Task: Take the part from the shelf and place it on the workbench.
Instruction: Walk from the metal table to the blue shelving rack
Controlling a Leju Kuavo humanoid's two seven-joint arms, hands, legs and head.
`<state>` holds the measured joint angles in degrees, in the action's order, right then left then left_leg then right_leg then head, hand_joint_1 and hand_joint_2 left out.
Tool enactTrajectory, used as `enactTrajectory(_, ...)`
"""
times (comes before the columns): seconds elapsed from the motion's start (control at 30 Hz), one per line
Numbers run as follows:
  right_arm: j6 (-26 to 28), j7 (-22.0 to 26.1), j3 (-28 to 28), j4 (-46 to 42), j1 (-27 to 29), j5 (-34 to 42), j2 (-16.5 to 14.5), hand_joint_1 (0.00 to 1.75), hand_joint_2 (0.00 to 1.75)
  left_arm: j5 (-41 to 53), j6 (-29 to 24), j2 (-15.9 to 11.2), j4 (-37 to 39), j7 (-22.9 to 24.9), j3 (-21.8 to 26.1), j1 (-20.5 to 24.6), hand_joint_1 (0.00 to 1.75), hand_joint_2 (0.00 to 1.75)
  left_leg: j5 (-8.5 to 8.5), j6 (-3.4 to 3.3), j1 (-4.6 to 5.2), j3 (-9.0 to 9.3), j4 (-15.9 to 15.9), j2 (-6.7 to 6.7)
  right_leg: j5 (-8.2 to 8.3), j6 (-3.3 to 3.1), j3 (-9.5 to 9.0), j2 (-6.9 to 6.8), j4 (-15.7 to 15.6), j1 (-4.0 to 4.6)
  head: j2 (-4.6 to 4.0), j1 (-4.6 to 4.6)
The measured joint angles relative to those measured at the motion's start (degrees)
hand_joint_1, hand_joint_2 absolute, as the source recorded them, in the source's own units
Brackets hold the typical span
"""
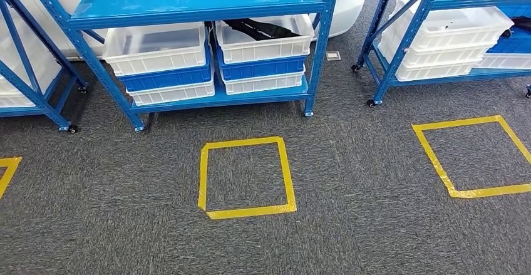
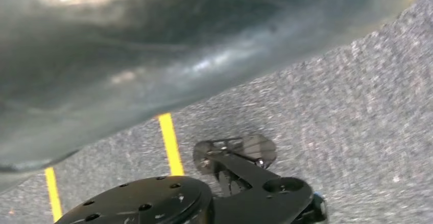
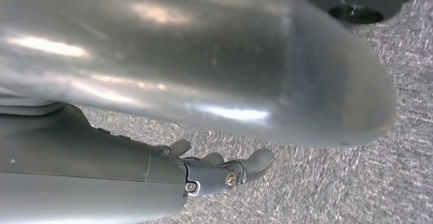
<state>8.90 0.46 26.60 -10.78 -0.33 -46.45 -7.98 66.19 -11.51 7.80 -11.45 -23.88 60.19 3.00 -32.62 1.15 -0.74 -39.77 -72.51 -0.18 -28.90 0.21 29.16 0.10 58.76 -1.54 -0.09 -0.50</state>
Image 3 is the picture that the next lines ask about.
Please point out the silver robot right thigh shell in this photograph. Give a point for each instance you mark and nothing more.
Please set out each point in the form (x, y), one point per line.
(203, 46)

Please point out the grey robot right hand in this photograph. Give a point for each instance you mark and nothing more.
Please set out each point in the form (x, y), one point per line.
(84, 182)

